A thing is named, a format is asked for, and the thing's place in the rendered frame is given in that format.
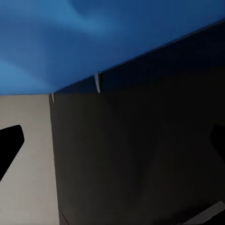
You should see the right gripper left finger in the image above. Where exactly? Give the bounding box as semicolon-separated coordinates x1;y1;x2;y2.
0;125;24;181

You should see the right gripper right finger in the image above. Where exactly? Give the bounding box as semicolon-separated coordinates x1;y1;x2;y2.
210;124;225;162

